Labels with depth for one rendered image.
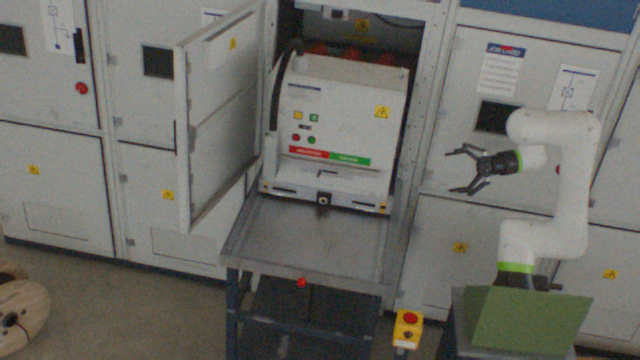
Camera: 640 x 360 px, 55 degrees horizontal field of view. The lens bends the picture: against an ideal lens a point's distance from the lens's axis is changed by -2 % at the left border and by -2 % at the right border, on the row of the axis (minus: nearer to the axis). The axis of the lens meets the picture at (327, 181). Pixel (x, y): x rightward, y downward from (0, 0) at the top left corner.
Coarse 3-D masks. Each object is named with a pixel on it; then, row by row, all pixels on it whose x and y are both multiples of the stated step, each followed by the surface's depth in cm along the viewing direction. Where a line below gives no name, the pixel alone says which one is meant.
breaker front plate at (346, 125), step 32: (320, 96) 226; (352, 96) 224; (384, 96) 222; (288, 128) 236; (320, 128) 234; (352, 128) 232; (384, 128) 230; (320, 160) 242; (384, 160) 237; (352, 192) 247; (384, 192) 245
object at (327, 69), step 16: (288, 64) 231; (320, 64) 234; (336, 64) 236; (352, 64) 237; (368, 64) 239; (336, 80) 224; (352, 80) 226; (368, 80) 227; (384, 80) 228; (400, 80) 230
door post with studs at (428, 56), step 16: (448, 0) 228; (432, 32) 235; (432, 48) 239; (432, 64) 242; (416, 80) 248; (416, 96) 251; (416, 112) 255; (416, 128) 259; (416, 144) 263; (400, 160) 269; (400, 176) 273; (400, 208) 282; (400, 224) 287; (384, 304) 316
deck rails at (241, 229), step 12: (396, 180) 273; (252, 192) 246; (252, 204) 248; (240, 216) 231; (252, 216) 242; (384, 216) 250; (240, 228) 234; (384, 228) 244; (240, 240) 229; (384, 240) 238; (228, 252) 222; (384, 252) 232; (384, 264) 219
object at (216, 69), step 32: (256, 0) 230; (224, 32) 212; (256, 32) 243; (192, 64) 203; (224, 64) 225; (256, 64) 252; (192, 96) 209; (224, 96) 233; (256, 96) 262; (192, 128) 211; (224, 128) 241; (192, 160) 223; (224, 160) 250; (256, 160) 275; (192, 192) 230; (224, 192) 252; (192, 224) 234
